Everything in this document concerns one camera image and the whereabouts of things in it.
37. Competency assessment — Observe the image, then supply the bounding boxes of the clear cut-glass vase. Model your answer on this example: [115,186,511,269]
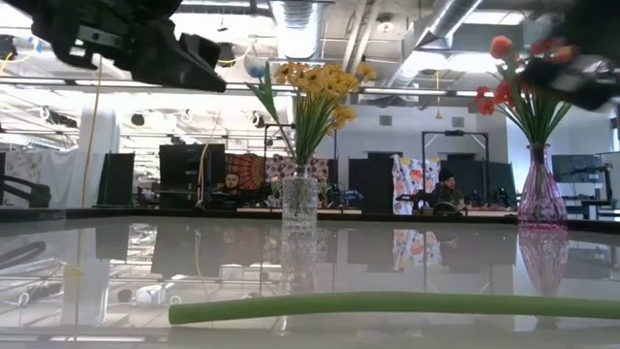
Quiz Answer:
[281,163,320,229]

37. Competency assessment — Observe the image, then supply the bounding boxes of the dark wall monitor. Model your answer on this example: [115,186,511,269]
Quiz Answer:
[551,153,605,184]

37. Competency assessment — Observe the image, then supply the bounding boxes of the slanted silver ceiling duct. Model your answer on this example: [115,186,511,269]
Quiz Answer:
[385,0,485,91]

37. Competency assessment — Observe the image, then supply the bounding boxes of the white floral cloth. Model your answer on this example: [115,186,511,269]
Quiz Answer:
[390,153,443,216]

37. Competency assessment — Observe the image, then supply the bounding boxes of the red flower bunch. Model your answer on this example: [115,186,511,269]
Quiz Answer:
[474,36,582,146]

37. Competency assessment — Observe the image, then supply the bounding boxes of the long ceiling light bar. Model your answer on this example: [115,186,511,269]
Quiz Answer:
[0,77,495,98]

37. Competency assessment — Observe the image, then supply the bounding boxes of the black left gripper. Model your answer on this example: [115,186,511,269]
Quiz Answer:
[31,9,227,93]

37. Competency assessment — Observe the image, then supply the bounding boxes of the person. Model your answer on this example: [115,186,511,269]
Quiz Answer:
[432,167,469,214]
[212,172,243,196]

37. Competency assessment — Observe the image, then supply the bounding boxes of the black metal frame stand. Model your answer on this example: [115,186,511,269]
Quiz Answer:
[263,123,339,209]
[420,129,490,209]

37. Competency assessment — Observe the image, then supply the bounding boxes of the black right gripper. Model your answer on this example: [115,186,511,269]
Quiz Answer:
[525,52,620,111]

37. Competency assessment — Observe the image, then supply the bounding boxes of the thin yellow hanging cable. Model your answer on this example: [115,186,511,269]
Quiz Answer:
[196,109,224,207]

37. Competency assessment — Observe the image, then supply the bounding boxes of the thick smooth green stem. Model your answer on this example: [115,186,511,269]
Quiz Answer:
[168,290,620,325]

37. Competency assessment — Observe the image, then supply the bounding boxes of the blue background gripper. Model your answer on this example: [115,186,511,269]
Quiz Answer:
[331,185,363,208]

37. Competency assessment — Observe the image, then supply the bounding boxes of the thick yellow hanging cable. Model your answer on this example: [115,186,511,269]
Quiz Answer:
[80,57,104,209]

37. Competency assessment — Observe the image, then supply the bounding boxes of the dotted patterned cloth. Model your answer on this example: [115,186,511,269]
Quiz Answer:
[263,154,331,208]

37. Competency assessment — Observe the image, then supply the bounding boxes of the purple glass vase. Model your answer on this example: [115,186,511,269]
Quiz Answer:
[516,143,569,229]

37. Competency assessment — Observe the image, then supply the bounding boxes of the dark background desk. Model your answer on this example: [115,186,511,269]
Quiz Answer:
[561,195,620,220]

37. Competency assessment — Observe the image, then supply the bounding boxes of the black ceiling fixture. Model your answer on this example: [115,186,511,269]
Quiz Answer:
[216,42,237,68]

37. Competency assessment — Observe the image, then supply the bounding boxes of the white hanging cloth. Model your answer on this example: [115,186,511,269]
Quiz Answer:
[3,147,106,205]

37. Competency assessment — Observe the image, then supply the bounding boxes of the small black background robot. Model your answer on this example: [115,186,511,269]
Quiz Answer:
[395,191,437,210]

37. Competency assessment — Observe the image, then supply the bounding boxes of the round silver ceiling duct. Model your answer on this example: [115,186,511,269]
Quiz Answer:
[268,0,326,156]

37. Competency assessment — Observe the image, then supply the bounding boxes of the red mandala cloth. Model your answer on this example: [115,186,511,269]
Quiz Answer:
[226,153,266,191]

